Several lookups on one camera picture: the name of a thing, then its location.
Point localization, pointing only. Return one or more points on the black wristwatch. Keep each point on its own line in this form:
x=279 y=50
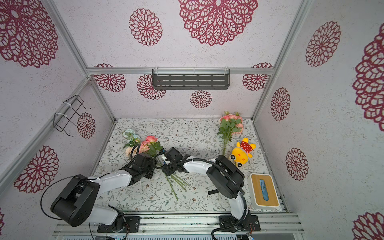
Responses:
x=212 y=192

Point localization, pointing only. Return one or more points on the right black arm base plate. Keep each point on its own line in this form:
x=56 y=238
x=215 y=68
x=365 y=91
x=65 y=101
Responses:
x=249 y=224

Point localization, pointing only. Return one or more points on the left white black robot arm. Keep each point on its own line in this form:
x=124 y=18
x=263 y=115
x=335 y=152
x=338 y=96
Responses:
x=76 y=204

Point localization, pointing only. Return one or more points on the wooden tray white rim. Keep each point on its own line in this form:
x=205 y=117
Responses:
x=256 y=195

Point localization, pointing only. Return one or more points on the black wire wall rack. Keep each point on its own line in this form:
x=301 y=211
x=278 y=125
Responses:
x=61 y=120

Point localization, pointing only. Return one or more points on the pink rose bouquet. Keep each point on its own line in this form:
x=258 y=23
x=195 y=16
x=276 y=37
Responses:
x=151 y=146
x=230 y=124

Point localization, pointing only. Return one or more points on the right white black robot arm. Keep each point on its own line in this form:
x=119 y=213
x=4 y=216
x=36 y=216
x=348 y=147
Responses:
x=225 y=176

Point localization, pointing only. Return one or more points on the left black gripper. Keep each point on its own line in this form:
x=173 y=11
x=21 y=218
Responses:
x=152 y=163

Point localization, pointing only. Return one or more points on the yellow plush toy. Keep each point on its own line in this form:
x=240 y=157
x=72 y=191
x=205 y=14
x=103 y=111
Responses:
x=242 y=153

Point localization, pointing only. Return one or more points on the blue tool on tray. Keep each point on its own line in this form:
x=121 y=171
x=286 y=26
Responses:
x=264 y=190

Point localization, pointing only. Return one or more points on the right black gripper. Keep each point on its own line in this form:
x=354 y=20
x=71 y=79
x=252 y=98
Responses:
x=167 y=159

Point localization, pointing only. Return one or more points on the floral patterned table mat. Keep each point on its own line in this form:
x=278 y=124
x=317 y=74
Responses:
x=178 y=193

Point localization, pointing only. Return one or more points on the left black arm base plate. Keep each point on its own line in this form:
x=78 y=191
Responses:
x=121 y=225

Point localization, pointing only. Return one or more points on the dark grey wall shelf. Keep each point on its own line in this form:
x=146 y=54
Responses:
x=191 y=81

